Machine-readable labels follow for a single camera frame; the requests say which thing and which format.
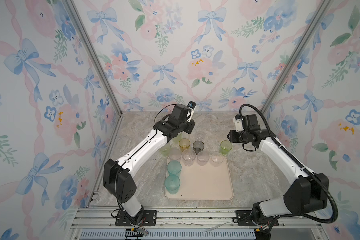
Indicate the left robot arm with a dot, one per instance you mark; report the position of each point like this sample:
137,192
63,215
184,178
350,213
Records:
118,177

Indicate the clear cup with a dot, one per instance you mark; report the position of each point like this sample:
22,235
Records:
188,157
175,154
216,158
203,158

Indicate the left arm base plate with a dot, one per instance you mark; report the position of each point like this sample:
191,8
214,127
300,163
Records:
144,218

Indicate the right aluminium corner post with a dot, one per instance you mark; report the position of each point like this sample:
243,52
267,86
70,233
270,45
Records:
308,33

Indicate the beige rectangular tray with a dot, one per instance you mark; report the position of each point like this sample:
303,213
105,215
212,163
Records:
209,182

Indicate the small green cup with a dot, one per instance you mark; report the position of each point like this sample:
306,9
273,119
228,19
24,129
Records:
165,150

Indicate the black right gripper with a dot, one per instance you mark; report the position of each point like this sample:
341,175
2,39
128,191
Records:
231,136

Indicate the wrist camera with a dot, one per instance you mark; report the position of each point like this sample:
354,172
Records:
191,106
238,123

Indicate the yellow cup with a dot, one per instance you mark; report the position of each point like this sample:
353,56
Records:
184,144

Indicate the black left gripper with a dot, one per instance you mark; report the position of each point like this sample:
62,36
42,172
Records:
192,125

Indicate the tall light green cup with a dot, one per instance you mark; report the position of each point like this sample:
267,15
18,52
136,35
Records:
177,138

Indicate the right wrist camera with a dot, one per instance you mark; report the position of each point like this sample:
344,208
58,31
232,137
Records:
238,123

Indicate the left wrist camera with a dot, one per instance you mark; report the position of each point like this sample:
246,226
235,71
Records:
191,106

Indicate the aluminium frame rail base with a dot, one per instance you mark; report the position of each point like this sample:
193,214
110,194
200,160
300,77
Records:
99,223

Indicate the grey smoky cup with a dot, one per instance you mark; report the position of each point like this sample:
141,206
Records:
198,146

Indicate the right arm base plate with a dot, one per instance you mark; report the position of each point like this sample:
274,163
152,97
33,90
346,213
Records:
246,218

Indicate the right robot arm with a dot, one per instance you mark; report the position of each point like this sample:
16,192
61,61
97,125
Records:
306,193

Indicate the teal cup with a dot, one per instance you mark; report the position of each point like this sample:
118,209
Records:
172,184
174,168

